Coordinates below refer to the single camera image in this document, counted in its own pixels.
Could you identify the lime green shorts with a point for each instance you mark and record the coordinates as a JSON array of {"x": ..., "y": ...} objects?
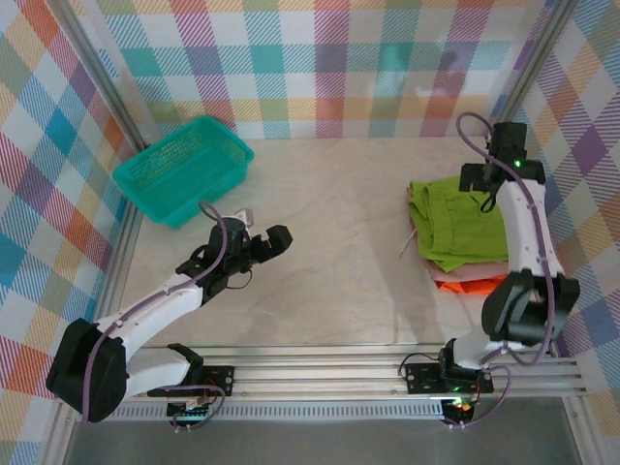
[{"x": 460, "y": 227}]

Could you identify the pink shorts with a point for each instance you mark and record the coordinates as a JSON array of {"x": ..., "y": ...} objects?
[{"x": 465, "y": 273}]

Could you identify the orange shorts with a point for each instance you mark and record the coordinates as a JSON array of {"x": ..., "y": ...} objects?
[{"x": 470, "y": 287}]

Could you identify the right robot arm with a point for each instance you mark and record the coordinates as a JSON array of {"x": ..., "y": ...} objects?
[{"x": 525, "y": 232}]

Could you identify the teal plastic basket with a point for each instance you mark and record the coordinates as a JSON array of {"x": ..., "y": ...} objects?
[{"x": 184, "y": 169}]

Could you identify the controller circuit board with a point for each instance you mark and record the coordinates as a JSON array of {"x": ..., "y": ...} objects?
[
  {"x": 189, "y": 412},
  {"x": 460, "y": 411}
]

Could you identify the aluminium corner post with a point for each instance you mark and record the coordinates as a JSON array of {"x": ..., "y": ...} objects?
[
  {"x": 528, "y": 72},
  {"x": 104, "y": 70}
]

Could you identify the aluminium side rail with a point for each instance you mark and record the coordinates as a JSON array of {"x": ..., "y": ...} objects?
[{"x": 121, "y": 261}]

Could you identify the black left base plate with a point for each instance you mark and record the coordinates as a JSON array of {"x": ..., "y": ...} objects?
[{"x": 223, "y": 380}]

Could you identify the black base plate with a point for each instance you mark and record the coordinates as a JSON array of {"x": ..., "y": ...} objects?
[
  {"x": 223, "y": 380},
  {"x": 421, "y": 378}
]

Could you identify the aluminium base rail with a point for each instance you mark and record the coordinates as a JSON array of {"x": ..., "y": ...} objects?
[{"x": 315, "y": 368}]

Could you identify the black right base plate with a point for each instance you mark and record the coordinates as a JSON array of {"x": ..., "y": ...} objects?
[{"x": 421, "y": 378}]

